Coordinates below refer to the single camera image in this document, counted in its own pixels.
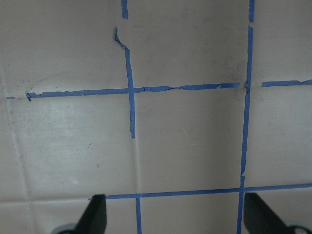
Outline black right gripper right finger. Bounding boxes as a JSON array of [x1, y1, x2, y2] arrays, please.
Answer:
[[243, 193, 292, 234]]

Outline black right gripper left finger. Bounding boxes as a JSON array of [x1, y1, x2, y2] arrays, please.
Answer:
[[77, 194, 107, 234]]

